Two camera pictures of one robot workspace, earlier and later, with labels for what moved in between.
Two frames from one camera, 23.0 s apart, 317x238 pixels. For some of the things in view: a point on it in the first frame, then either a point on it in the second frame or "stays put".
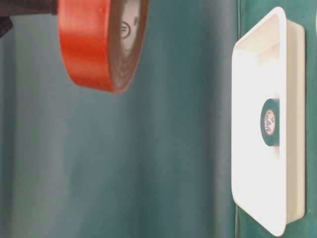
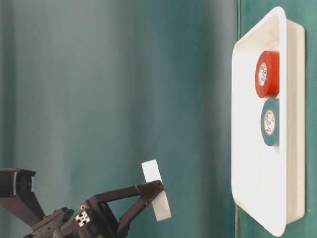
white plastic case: x=268 y=62 stays put
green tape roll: x=270 y=122 stays put
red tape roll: x=102 y=41 -> x=267 y=74
